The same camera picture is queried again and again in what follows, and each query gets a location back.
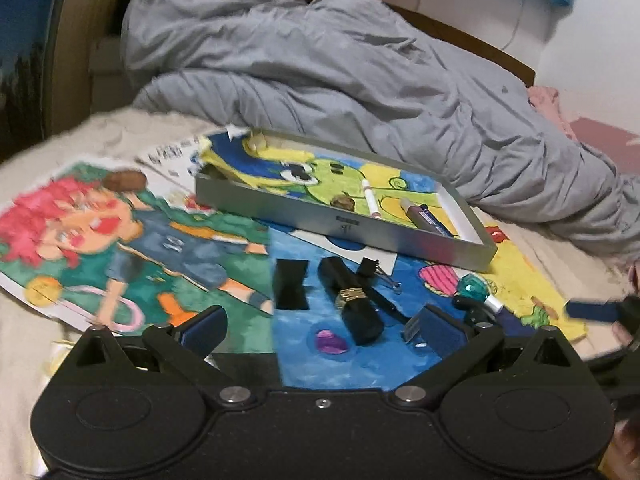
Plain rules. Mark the brown walnut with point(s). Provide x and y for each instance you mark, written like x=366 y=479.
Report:
x=342 y=201

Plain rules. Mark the person's right hand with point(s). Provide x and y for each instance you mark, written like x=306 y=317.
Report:
x=629 y=452

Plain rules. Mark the black tape piece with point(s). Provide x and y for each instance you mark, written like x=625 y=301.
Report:
x=290 y=285

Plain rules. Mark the black lipstick tube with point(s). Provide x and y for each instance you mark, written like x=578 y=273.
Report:
x=350 y=300

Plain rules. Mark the grey duvet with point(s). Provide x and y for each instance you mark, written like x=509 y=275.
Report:
x=325 y=60

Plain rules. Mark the silver metal tray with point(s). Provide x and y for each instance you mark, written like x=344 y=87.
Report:
x=320 y=225

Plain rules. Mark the black and white doodle sheet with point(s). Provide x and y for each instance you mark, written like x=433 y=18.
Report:
x=170 y=157

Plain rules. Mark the blue starry printed curtain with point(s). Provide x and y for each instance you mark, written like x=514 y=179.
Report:
x=25 y=35

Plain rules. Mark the white bedside cabinet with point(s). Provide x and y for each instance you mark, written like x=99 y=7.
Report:
x=110 y=72

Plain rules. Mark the black binder clip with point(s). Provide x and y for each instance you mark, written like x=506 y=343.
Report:
x=372 y=270

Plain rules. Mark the beige wooden panel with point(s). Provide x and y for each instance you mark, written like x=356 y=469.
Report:
x=85 y=20

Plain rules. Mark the blue pen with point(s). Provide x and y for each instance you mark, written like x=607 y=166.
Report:
x=440 y=225

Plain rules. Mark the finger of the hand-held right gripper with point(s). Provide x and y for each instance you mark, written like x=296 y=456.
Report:
x=590 y=311

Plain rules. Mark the green frog drawing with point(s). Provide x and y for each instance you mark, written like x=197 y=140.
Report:
x=310 y=180

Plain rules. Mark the teal nail polish bottle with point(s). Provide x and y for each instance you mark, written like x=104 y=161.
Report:
x=475 y=290

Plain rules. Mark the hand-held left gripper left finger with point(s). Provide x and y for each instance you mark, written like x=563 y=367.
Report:
x=202 y=332

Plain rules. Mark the pink crumpled cloth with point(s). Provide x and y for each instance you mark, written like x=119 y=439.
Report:
x=550 y=107

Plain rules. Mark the red-haired boy drawing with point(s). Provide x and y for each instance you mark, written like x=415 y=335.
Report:
x=100 y=240

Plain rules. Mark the thin black stick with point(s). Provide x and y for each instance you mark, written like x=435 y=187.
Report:
x=390 y=307

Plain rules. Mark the white marker pen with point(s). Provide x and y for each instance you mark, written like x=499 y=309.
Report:
x=371 y=199

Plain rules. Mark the small black object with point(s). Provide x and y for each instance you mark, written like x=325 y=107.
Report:
x=470 y=310

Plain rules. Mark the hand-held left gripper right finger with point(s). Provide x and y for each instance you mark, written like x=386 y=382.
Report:
x=442 y=332

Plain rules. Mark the blue and yellow drawing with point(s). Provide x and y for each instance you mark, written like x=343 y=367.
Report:
x=310 y=350

